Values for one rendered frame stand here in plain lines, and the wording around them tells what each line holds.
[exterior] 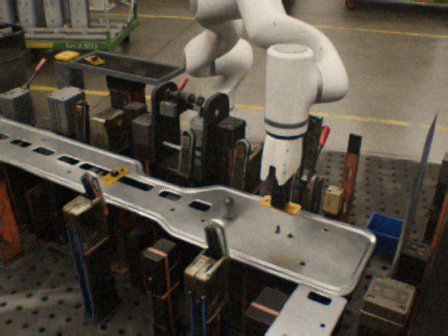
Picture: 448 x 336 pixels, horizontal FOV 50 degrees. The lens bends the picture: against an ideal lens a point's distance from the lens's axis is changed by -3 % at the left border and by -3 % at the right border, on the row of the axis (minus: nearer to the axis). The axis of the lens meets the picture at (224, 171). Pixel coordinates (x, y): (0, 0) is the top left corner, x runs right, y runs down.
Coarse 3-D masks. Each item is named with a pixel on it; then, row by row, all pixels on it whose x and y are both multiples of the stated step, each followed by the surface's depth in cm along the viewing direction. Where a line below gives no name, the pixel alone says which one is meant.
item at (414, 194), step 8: (432, 128) 81; (432, 136) 85; (424, 144) 76; (424, 152) 79; (424, 160) 83; (424, 168) 87; (416, 184) 81; (416, 192) 85; (416, 200) 90; (408, 208) 83; (408, 216) 84; (408, 224) 88; (408, 232) 94; (400, 240) 86; (400, 248) 87; (392, 272) 90
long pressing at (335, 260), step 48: (0, 144) 145; (48, 144) 145; (144, 192) 123; (192, 192) 123; (240, 192) 122; (192, 240) 107; (240, 240) 107; (288, 240) 107; (336, 240) 107; (336, 288) 94
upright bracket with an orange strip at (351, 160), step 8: (352, 136) 106; (360, 136) 105; (352, 144) 107; (360, 144) 107; (352, 152) 108; (352, 160) 109; (344, 168) 111; (352, 168) 110; (344, 176) 112; (352, 176) 111; (344, 184) 113; (352, 184) 112; (344, 192) 114; (352, 192) 113; (344, 200) 115; (352, 200) 115; (344, 216) 117
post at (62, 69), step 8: (56, 64) 167; (64, 64) 165; (56, 72) 169; (64, 72) 167; (72, 72) 167; (80, 72) 170; (64, 80) 169; (72, 80) 168; (80, 80) 171; (80, 88) 173
